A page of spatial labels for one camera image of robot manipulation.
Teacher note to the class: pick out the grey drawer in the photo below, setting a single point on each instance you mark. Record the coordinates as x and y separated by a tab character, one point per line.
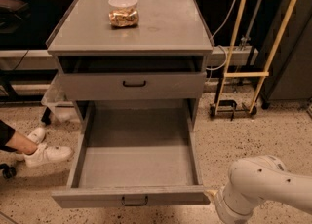
127	86
135	156

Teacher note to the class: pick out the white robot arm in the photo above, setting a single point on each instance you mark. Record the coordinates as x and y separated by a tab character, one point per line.
255	180

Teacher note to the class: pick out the grey drawer cabinet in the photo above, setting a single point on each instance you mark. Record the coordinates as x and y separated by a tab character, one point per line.
170	37

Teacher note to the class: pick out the dark grey cabinet right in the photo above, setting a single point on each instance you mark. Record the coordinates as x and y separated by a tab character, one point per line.
291	69

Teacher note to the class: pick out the white sneaker front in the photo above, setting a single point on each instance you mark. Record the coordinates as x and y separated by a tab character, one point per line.
48	154

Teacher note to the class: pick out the white sneaker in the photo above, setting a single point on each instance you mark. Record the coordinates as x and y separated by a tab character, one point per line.
37	136
48	154

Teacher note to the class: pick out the clear plastic bin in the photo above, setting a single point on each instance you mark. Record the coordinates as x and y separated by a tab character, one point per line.
55	100

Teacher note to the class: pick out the white sneaker rear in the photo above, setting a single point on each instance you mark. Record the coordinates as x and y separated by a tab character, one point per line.
37	136

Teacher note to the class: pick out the black office chair caster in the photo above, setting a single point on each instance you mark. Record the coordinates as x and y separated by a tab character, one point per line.
7	171

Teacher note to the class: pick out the person's leg in black trousers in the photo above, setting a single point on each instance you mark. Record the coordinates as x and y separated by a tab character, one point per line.
12	141

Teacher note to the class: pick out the wooden frame cart on wheels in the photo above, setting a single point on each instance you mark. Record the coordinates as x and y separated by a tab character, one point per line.
229	105

